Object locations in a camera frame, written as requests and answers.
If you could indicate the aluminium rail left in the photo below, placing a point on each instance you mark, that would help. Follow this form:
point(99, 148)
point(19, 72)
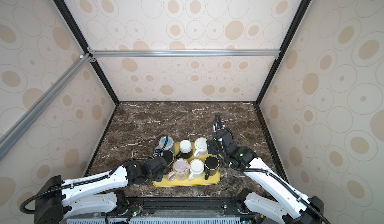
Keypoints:
point(24, 123)

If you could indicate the blue mug yellow inside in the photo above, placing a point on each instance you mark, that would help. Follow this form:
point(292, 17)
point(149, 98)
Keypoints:
point(168, 143)

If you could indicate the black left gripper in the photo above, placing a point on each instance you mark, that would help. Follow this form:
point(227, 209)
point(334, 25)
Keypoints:
point(161, 173)

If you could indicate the black mug front row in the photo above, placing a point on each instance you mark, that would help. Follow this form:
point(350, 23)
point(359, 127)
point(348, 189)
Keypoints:
point(212, 165)

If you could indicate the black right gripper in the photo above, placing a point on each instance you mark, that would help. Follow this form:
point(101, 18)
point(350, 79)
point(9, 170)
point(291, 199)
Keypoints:
point(211, 147)

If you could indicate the yellow plastic tray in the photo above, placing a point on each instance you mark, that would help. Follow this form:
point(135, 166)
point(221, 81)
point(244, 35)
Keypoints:
point(212, 180)

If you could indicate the pink iridescent mug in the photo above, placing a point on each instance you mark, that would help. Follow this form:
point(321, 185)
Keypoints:
point(180, 171)

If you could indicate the black base frame rail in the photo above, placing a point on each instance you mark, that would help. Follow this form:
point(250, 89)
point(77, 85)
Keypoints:
point(183, 210)

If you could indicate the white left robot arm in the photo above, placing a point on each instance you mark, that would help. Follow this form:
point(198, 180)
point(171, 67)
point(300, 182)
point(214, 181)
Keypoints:
point(60, 199)

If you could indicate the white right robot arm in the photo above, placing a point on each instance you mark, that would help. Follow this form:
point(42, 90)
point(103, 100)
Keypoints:
point(289, 205)

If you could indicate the black mug white base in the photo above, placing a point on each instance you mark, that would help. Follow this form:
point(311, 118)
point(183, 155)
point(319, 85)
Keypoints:
point(185, 150)

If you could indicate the aluminium rail back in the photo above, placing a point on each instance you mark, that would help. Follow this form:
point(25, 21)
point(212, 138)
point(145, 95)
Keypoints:
point(185, 53)

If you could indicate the aluminium rail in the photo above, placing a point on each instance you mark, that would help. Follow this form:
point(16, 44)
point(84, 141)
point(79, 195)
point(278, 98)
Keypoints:
point(185, 53)
point(24, 123)

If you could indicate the black left corner post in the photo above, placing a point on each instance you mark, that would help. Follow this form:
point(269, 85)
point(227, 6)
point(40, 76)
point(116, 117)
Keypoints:
point(75, 30)

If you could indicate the white mug upside down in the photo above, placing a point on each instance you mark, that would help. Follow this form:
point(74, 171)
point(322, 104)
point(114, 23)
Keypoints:
point(200, 147)

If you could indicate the white mug front row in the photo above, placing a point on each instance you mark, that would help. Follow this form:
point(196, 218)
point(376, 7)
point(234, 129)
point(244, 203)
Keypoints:
point(196, 168)

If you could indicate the black corner frame post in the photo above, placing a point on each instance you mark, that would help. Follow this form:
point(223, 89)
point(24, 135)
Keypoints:
point(298, 17)

